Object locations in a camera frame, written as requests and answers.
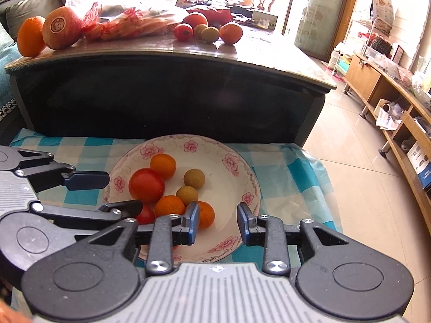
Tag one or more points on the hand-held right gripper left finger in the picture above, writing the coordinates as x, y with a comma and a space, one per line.
193, 222

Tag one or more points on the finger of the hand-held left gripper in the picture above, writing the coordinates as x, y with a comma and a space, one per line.
126, 208
87, 180

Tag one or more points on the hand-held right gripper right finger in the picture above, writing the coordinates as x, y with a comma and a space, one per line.
241, 222

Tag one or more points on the red cherry tomato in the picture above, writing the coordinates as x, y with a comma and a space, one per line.
146, 216

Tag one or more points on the brown longan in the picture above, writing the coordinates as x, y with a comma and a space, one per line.
194, 179
187, 194

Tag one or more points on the large red tomato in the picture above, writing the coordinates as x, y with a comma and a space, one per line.
196, 18
146, 185

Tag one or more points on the white floral plate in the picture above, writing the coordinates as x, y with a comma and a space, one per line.
220, 188

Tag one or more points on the blue checkered tablecloth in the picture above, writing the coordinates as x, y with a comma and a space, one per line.
296, 181

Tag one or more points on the dark coffee table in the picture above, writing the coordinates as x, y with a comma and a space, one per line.
168, 97

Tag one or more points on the blue blanket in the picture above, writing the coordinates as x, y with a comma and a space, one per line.
6, 64

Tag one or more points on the large orange with sticker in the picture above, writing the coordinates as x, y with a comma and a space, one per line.
62, 28

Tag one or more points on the plain orange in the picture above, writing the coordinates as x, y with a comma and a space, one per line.
31, 37

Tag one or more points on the plastic bag of oranges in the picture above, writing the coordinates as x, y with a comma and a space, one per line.
134, 23

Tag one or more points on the small red tomato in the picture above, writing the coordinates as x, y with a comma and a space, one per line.
183, 32

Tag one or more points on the grey-green sofa cushion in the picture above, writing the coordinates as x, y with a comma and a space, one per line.
27, 10

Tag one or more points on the white shelf rack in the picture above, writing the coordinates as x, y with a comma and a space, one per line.
340, 65

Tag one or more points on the blue and white box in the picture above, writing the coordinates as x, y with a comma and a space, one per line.
421, 166

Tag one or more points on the greenish longan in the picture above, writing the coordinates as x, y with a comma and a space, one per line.
200, 29
210, 35

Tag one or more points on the wooden tv cabinet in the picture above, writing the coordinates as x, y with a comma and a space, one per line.
365, 74

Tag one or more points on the white cardboard box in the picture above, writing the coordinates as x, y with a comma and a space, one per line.
265, 19

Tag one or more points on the red box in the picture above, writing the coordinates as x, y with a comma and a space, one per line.
219, 15

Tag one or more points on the pale floral curtain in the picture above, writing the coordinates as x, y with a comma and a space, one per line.
315, 13

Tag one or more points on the dark spiky object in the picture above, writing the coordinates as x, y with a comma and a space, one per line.
380, 45

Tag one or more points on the paper poster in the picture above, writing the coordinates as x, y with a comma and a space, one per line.
382, 8

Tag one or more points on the small picture frame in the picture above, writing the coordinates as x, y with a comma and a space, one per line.
399, 53

